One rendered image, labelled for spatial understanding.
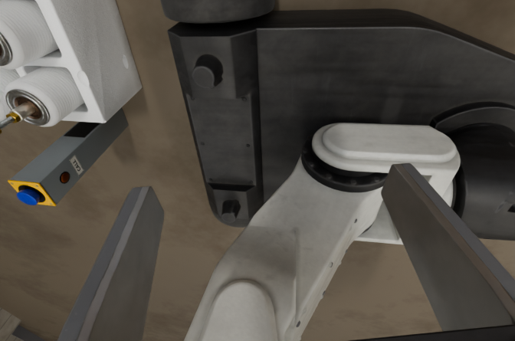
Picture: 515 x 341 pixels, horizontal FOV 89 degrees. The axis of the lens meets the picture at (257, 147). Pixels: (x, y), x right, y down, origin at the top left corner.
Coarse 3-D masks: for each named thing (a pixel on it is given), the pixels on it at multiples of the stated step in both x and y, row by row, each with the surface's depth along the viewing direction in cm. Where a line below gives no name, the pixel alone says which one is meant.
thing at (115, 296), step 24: (144, 192) 10; (120, 216) 9; (144, 216) 10; (120, 240) 9; (144, 240) 10; (96, 264) 8; (120, 264) 8; (144, 264) 10; (96, 288) 7; (120, 288) 8; (144, 288) 9; (72, 312) 7; (96, 312) 7; (120, 312) 8; (144, 312) 9; (72, 336) 6; (96, 336) 7; (120, 336) 8
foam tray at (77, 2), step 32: (64, 0) 46; (96, 0) 53; (64, 32) 46; (96, 32) 53; (32, 64) 51; (64, 64) 50; (96, 64) 54; (128, 64) 65; (96, 96) 55; (128, 96) 66
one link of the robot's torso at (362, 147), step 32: (320, 128) 44; (352, 128) 42; (384, 128) 41; (416, 128) 41; (352, 160) 37; (384, 160) 37; (416, 160) 36; (448, 160) 36; (448, 192) 38; (384, 224) 48
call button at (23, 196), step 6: (18, 192) 53; (24, 192) 53; (30, 192) 53; (36, 192) 54; (18, 198) 54; (24, 198) 54; (30, 198) 53; (36, 198) 54; (30, 204) 55; (36, 204) 55
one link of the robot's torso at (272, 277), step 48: (288, 192) 38; (336, 192) 38; (240, 240) 31; (288, 240) 31; (336, 240) 32; (240, 288) 23; (288, 288) 24; (192, 336) 21; (240, 336) 20; (288, 336) 27
